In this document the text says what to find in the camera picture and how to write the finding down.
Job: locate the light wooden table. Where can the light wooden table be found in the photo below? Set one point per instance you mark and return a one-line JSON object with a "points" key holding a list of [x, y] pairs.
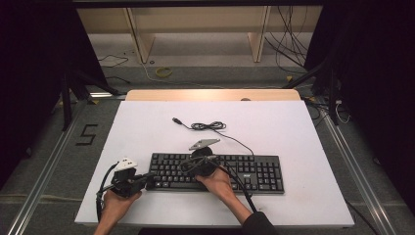
{"points": [[195, 94]]}

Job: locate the black computer keyboard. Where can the black computer keyboard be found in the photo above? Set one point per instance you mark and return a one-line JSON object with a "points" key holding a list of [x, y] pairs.
{"points": [[261, 169]]}

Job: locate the long aluminium rail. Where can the long aluminium rail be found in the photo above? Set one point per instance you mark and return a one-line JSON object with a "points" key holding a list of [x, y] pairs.
{"points": [[359, 182], [42, 182]]}

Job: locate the black metal stand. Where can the black metal stand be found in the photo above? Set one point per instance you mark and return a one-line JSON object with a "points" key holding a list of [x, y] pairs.
{"points": [[67, 104], [332, 98]]}

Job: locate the person's left hand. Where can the person's left hand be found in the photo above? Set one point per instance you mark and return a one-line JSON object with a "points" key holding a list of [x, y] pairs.
{"points": [[119, 205]]}

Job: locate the white table board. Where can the white table board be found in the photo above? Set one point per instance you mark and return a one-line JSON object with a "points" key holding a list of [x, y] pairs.
{"points": [[277, 130]]}

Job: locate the black curtain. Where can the black curtain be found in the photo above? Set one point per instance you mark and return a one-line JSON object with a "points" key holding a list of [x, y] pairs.
{"points": [[32, 81], [375, 81]]}

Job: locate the light wooden desk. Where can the light wooden desk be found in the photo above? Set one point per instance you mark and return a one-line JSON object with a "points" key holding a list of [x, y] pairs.
{"points": [[195, 19]]}

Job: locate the person's right hand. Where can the person's right hand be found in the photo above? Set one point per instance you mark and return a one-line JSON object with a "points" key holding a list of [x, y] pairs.
{"points": [[218, 184]]}

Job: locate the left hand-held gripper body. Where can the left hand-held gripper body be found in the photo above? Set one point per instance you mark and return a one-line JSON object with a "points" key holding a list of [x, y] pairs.
{"points": [[125, 184]]}

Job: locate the yellow tape piece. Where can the yellow tape piece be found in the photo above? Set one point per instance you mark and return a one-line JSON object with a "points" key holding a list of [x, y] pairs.
{"points": [[289, 78], [94, 102]]}

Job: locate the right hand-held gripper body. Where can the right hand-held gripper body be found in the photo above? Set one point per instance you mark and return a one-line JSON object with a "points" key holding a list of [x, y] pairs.
{"points": [[204, 163]]}

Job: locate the short aluminium bar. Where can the short aluminium bar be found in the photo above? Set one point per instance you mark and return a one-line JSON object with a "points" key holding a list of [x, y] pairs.
{"points": [[104, 95]]}

